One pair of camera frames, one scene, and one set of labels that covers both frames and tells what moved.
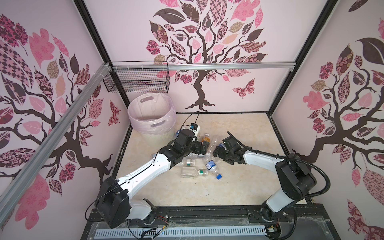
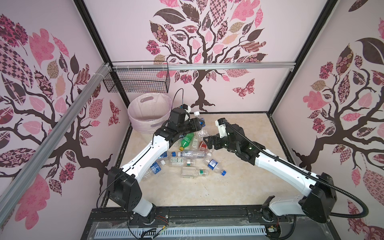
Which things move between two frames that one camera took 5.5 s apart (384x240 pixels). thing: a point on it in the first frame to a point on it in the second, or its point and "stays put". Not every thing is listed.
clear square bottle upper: x=189 y=162 stays put
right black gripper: x=220 y=155 to x=216 y=138
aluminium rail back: x=197 y=65 stays put
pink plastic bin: x=152 y=113 stays put
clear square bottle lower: x=191 y=172 stays put
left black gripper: x=204 y=147 to x=195 y=124
